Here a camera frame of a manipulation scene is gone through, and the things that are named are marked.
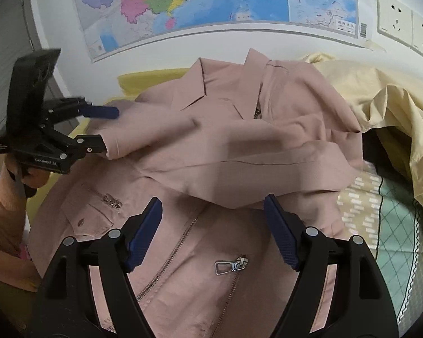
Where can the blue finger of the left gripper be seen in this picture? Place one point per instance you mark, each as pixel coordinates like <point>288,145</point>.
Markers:
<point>82,145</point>
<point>67,108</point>

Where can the green patterned bed sheet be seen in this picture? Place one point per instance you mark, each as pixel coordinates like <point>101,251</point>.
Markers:
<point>380,207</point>

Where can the white double wall socket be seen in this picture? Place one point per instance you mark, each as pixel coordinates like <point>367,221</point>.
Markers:
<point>394,20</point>

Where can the person's left hand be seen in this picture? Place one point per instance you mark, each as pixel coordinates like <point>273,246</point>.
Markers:
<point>26,179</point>

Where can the pink zip jacket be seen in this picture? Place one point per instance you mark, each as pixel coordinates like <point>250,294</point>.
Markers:
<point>211,146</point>

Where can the left forearm orange sleeve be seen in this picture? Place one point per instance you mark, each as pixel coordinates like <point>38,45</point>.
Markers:
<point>15,271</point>

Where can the cream yellow blanket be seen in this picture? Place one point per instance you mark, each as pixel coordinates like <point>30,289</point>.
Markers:
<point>380,98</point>

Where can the colourful wall map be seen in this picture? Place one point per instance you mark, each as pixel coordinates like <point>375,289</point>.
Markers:
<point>110,25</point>

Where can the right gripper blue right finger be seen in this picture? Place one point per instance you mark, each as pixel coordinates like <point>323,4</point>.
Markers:
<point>361,305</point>

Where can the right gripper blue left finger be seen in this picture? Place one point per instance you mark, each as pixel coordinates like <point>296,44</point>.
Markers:
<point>64,305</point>

